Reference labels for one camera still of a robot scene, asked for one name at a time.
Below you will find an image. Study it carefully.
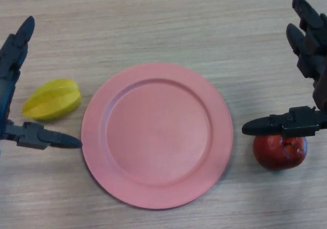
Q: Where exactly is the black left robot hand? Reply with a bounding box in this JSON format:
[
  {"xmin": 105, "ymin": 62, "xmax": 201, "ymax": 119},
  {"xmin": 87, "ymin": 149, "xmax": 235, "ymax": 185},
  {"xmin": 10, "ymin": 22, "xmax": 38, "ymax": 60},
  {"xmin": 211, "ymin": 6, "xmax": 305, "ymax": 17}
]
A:
[{"xmin": 0, "ymin": 16, "xmax": 83, "ymax": 150}]

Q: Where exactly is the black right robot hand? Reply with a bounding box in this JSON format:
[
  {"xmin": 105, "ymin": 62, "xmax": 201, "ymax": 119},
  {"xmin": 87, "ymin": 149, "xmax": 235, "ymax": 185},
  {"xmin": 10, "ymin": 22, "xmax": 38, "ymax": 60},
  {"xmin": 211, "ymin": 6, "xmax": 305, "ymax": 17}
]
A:
[{"xmin": 242, "ymin": 0, "xmax": 327, "ymax": 139}]

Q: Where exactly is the yellow starfruit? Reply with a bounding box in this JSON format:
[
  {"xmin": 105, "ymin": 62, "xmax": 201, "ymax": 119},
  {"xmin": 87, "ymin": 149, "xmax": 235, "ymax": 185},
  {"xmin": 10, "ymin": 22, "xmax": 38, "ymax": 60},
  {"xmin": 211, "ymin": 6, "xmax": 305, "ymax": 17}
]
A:
[{"xmin": 22, "ymin": 78, "xmax": 82, "ymax": 122}]

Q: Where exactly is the pink round plate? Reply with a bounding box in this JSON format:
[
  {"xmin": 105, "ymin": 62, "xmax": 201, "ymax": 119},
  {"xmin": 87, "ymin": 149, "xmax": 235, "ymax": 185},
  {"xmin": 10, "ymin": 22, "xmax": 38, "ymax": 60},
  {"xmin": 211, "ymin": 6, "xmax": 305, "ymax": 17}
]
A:
[{"xmin": 81, "ymin": 62, "xmax": 233, "ymax": 210}]

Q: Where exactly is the red apple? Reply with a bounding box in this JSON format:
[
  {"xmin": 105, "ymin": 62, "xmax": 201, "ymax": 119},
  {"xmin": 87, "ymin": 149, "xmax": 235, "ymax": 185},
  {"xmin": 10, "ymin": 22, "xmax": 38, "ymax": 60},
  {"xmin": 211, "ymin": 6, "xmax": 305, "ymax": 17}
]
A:
[{"xmin": 252, "ymin": 134, "xmax": 308, "ymax": 171}]

